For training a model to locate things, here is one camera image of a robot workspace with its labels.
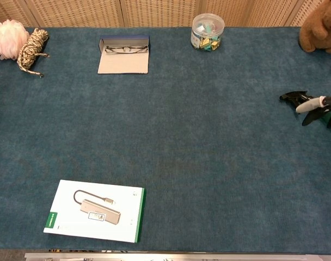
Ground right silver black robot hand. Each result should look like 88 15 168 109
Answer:
295 95 331 128

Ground green spray bottle black trigger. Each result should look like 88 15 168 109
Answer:
279 91 331 128

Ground brown plush toy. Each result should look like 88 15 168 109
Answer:
299 0 331 54

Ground clear jar of binder clips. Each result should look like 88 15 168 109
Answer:
191 14 225 52

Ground blue felt table cover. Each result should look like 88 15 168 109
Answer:
0 26 331 256

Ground thin-framed eyeglasses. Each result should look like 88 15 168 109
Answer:
105 45 149 54

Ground open blue glasses case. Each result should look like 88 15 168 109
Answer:
97 35 150 75

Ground white USB hub box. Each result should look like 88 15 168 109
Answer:
43 179 146 244

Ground beige woven folding screen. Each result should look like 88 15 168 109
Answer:
0 0 331 28

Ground pink bath loofah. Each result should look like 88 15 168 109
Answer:
0 19 30 60

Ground aluminium profile rail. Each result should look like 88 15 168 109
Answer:
24 252 331 261

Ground coiled camouflage rope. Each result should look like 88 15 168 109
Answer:
16 28 51 78

